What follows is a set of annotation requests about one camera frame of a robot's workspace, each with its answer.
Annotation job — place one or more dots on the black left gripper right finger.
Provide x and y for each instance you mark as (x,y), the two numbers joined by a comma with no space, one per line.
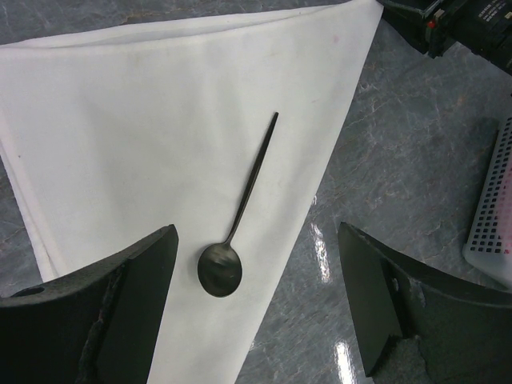
(413,321)

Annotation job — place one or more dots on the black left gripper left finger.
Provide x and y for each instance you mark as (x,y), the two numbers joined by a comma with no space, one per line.
(98,324)

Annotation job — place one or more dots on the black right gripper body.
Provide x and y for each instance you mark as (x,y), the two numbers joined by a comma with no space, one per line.
(484,27)

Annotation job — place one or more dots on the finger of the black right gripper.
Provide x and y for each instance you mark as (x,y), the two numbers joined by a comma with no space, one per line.
(409,19)

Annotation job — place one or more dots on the white cloth napkin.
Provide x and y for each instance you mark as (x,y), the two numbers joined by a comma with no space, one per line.
(221,126)

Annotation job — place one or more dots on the white plastic laundry basket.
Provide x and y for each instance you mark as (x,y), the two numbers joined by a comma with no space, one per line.
(481,249)

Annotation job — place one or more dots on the pink cloth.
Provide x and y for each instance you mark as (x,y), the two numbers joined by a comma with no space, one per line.
(503,212)

